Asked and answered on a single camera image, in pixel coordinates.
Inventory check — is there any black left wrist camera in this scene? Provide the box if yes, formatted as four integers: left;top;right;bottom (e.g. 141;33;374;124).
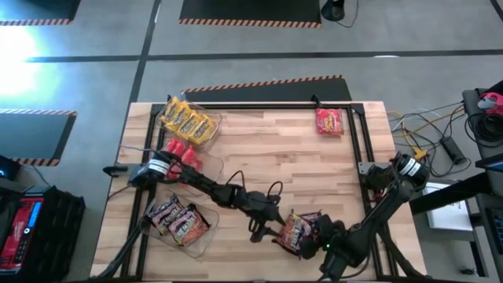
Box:
249;191;277;208

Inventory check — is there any black keyboard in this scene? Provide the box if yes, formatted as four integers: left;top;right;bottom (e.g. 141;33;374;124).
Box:
485;206;503;256

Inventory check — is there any black beam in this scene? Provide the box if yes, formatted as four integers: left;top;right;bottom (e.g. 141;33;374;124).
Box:
408;171;503;216

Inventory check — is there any coiled black cable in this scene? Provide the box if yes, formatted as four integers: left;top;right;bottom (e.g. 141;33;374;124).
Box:
465;112;503;149

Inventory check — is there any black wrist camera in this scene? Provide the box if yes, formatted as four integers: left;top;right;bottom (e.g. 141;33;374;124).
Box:
318;252;345;281
249;191;277;208

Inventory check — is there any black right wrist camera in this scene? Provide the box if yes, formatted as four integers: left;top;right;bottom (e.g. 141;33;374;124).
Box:
318;252;345;281

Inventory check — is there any black round floor stand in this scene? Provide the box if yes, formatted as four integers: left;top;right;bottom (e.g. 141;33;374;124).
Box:
321;0;347;23

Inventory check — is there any white box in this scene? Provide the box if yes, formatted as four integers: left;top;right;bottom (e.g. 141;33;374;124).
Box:
422;182;475;233

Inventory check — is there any red and black equipment case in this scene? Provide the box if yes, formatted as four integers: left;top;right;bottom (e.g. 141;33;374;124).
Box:
0;184;86;278

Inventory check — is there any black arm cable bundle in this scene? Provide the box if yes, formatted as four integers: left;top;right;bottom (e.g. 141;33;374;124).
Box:
373;219;428;281
94;226;142;281

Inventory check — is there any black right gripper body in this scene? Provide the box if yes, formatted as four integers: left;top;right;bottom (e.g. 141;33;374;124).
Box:
313;214;350;256

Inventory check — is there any grey side desk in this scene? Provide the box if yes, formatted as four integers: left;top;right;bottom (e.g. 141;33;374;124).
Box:
462;80;503;283

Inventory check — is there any black hazard-striped floor mat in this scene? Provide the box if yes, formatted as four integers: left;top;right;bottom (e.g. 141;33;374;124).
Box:
0;0;82;26
179;0;322;28
182;75;354;104
0;108;79;167

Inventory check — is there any black power brick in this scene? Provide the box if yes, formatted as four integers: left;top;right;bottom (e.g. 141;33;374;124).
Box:
439;135;468;166

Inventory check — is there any grey metal bracket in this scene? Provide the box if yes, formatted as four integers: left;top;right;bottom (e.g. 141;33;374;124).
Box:
357;160;379;176

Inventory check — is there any dark device with blue light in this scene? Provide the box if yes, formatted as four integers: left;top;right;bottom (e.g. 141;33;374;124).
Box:
0;155;23;182

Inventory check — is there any tangle of floor cables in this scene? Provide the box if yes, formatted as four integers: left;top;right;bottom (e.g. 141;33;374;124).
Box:
387;101;472;178

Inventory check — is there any black table clamp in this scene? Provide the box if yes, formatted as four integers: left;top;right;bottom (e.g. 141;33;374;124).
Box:
101;164;133;178

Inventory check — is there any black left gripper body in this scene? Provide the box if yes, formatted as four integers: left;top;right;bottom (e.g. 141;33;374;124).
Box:
245;193;286;232

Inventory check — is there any pink and red object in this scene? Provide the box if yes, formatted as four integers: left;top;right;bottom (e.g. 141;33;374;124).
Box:
477;92;503;117

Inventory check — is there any clear plastic bin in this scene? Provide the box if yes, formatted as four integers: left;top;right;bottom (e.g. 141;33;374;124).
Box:
158;96;224;153
151;137;226;197
138;188;220;259

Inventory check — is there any thin black floor cable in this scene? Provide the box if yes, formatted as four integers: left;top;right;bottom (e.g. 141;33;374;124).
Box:
337;0;359;29

